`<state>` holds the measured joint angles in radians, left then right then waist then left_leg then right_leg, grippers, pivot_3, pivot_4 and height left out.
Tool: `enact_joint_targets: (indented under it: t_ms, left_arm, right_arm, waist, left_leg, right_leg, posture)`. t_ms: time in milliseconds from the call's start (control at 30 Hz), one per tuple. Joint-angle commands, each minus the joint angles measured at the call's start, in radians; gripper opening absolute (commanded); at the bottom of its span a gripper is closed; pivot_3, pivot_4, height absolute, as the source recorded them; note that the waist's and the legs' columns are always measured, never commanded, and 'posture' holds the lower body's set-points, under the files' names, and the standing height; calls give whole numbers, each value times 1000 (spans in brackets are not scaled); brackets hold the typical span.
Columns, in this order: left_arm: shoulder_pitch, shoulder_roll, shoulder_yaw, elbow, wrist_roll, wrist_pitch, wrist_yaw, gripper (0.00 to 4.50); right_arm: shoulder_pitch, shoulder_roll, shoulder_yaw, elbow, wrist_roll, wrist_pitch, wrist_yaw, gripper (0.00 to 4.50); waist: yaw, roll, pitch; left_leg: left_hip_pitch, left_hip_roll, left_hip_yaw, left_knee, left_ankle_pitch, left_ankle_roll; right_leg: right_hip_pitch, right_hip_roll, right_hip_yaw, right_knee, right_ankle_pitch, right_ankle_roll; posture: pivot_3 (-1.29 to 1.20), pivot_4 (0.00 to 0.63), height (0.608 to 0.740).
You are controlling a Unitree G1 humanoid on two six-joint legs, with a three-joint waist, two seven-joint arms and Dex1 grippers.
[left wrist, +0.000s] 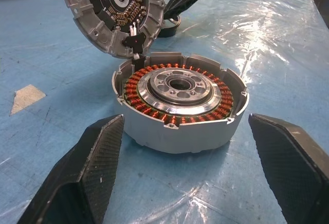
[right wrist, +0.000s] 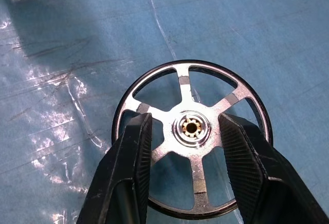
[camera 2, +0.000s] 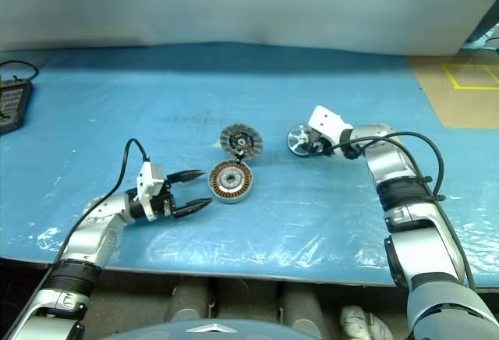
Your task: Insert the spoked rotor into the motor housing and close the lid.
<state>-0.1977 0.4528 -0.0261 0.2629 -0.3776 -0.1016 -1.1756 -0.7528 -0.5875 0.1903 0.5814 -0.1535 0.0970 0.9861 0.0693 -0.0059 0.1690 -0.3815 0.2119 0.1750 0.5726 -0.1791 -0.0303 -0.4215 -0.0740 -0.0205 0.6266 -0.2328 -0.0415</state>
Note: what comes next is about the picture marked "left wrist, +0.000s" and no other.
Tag grey motor housing copper windings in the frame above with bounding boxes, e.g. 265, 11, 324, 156
111, 51, 250, 155

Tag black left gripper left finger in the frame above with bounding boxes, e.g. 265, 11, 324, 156
16, 114, 125, 224

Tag grey motor lid circuit board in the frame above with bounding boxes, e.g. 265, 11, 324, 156
59, 0, 165, 60

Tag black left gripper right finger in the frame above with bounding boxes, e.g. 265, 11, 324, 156
248, 113, 329, 224

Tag blue plastic table cover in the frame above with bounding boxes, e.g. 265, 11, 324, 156
0, 0, 329, 224

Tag beige triangular patch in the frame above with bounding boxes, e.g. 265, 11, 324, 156
10, 84, 47, 117

